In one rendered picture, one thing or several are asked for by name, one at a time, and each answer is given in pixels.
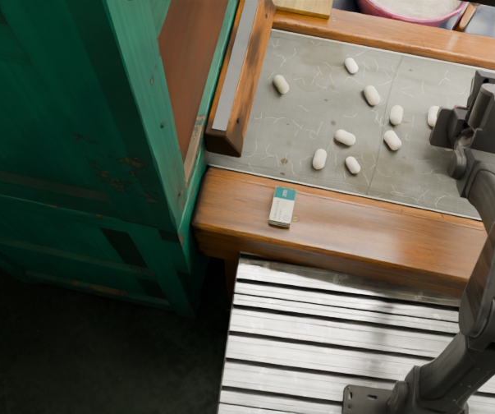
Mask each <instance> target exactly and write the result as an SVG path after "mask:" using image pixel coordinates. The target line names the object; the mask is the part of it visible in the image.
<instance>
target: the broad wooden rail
mask: <svg viewBox="0 0 495 414"><path fill-rule="evenodd" d="M276 186H280V187H285V188H289V189H293V190H297V192H296V199H295V204H294V208H293V212H292V216H291V224H290V227H289V228H286V227H282V226H277V225H273V224H270V223H268V220H269V215H270V211H271V207H272V203H273V196H274V192H275V188H276ZM191 227H192V230H193V233H194V238H195V244H196V247H197V251H198V254H200V255H206V256H211V257H215V258H219V259H223V260H230V261H234V262H237V260H238V254H239V251H243V252H247V253H251V254H256V255H252V256H255V257H259V258H263V259H267V260H275V261H279V262H282V263H287V264H291V265H300V266H307V267H314V268H320V269H330V270H333V271H337V272H342V273H346V274H353V275H357V276H361V277H366V278H372V279H377V280H380V281H384V282H389V283H396V284H400V285H404V286H408V287H413V288H419V289H424V290H428V291H432V292H439V293H443V294H447V295H452V296H456V297H462V295H463V292H464V290H465V287H466V284H467V283H468V281H469V279H470V275H471V274H472V271H473V269H474V267H475V264H476V262H477V260H478V258H479V255H480V253H481V250H482V249H483V247H484V243H485V242H486V240H487V237H488V234H487V233H486V230H485V227H484V224H483V222H481V221H477V220H473V219H468V218H461V217H456V216H452V215H448V214H440V213H436V212H432V211H427V210H423V209H416V208H411V207H407V206H403V205H396V204H392V203H387V202H383V201H379V200H371V199H367V198H363V197H358V196H354V195H347V194H342V193H338V192H334V191H326V190H322V189H318V188H314V187H310V186H302V185H298V184H294V183H289V182H282V181H278V180H273V179H269V178H265V177H257V176H253V175H249V174H244V173H240V172H233V171H229V170H225V169H220V168H213V167H209V168H207V170H206V171H205V173H204V175H203V177H202V181H201V184H200V188H199V194H198V197H197V200H196V203H195V209H194V213H193V216H192V220H191ZM257 255H262V256H257Z"/></svg>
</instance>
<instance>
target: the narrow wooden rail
mask: <svg viewBox="0 0 495 414"><path fill-rule="evenodd" d="M272 29H275V30H283V31H287V32H291V33H297V34H301V35H309V36H314V37H318V38H323V39H330V40H336V41H340V42H344V43H349V44H357V45H362V46H366V47H371V48H379V49H383V50H388V51H393V52H397V53H405V54H409V55H415V56H419V57H423V58H432V59H436V60H441V61H445V62H454V63H458V64H462V65H466V66H472V67H479V68H484V69H489V70H493V71H495V38H490V37H486V36H482V35H476V34H468V33H464V32H459V31H454V30H446V29H442V28H437V27H432V26H427V25H420V24H415V23H410V22H405V21H398V20H393V19H388V18H383V17H379V16H371V15H366V14H361V13H357V12H352V11H343V10H339V9H335V8H332V10H331V14H330V17H329V19H324V18H320V17H316V16H307V15H303V14H298V13H294V12H288V11H281V10H276V11H275V16H274V18H273V25H272Z"/></svg>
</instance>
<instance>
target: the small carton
mask: <svg viewBox="0 0 495 414"><path fill-rule="evenodd" d="M296 192H297V190H293V189H289V188H285V187H280V186H276V188H275V192H274V196H273V203H272V207H271V211H270V215H269V220H268V223H270V224H273V225H277V226H282V227H286V228H289V227H290V224H291V216H292V212H293V208H294V204H295V199H296Z"/></svg>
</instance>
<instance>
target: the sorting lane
mask: <svg viewBox="0 0 495 414"><path fill-rule="evenodd" d="M347 58H352V59H354V61H355V63H356V64H357V66H358V71H357V72H356V73H350V72H349V71H348V69H347V67H346V65H345V60H346V59H347ZM483 69H484V68H479V67H472V66H466V65H462V64H458V63H454V62H445V61H441V60H436V59H432V58H427V57H419V56H415V55H409V54H405V53H397V52H393V51H388V50H383V49H379V48H371V47H366V46H362V45H357V44H349V43H344V42H340V41H336V40H330V39H323V38H318V37H314V36H309V35H304V34H297V33H291V32H287V31H283V30H275V29H271V33H270V36H269V40H268V46H267V50H266V53H265V57H264V63H263V66H262V69H261V72H260V76H259V81H258V84H257V87H256V92H255V96H254V102H253V105H252V109H251V113H250V120H249V123H248V127H247V131H246V134H245V140H244V145H243V150H242V153H241V157H240V158H236V157H232V156H227V155H223V154H215V153H211V152H210V155H209V161H208V168H209V167H213V168H220V169H225V170H229V171H233V172H238V173H244V174H249V175H253V176H257V177H265V178H269V179H273V180H278V181H282V182H289V183H294V184H298V185H302V186H310V187H314V188H318V189H322V190H326V191H334V192H338V193H342V194H347V195H351V196H358V197H363V198H367V199H371V200H379V201H383V202H387V203H392V204H396V205H403V206H407V207H411V208H416V209H423V210H427V211H432V212H436V213H440V214H448V215H452V216H456V217H461V218H465V219H473V220H477V221H481V222H482V219H481V218H480V216H479V213H478V211H477V210H476V208H475V207H474V206H473V205H472V204H471V203H470V202H469V201H468V200H467V199H466V198H461V197H460V195H459V192H458V190H457V187H456V180H455V179H453V178H452V177H449V175H448V172H447V169H448V166H449V163H450V162H451V157H452V155H453V153H454V150H452V151H446V150H445V149H444V148H443V147H437V146H433V145H431V144H430V143H429V137H430V134H431V131H432V130H433V128H434V126H430V125H429V124H428V115H429V109H430V108H431V107H432V106H438V107H441V106H443V107H444V108H451V109H453V108H454V106H455V105H456V104H458V105H464V106H466V105H467V99H468V97H469V96H470V86H471V81H472V78H473V77H474V75H475V71H476V70H478V71H482V70H483ZM484 70H488V69H484ZM489 71H492V70H489ZM277 75H280V76H283V77H284V79H285V81H286V83H287V84H288V85H289V90H288V91H287V92H286V93H285V94H282V93H280V92H279V91H278V89H277V87H276V86H275V84H274V83H273V79H274V77H275V76H277ZM369 85H371V86H373V87H374V88H375V89H376V90H377V92H378V94H379V96H380V102H379V104H378V105H375V106H373V105H371V104H369V102H368V100H367V99H366V97H365V96H364V89H365V87H367V86H369ZM395 105H400V106H401V107H402V108H403V114H402V120H401V123H400V124H398V125H393V124H391V122H390V116H391V110H392V107H394V106H395ZM338 130H343V131H346V132H348V133H351V134H352V135H354V136H355V143H354V144H353V145H345V144H343V143H341V142H340V141H337V140H336V139H335V133H336V131H338ZM387 131H394V132H395V133H396V135H397V137H398V138H399V140H400V141H401V147H400V149H397V150H393V149H391V148H390V147H389V145H388V144H387V142H386V141H385V140H384V134H385V132H387ZM319 149H322V150H325V151H326V153H327V158H326V160H325V164H324V166H323V168H321V169H316V168H314V166H313V160H314V154H315V152H316V151H317V150H319ZM348 157H353V158H355V160H356V162H357V163H358V164H359V166H360V171H359V172H358V173H356V174H354V173H352V172H351V171H350V170H349V168H348V167H347V166H346V159H347V158H348Z"/></svg>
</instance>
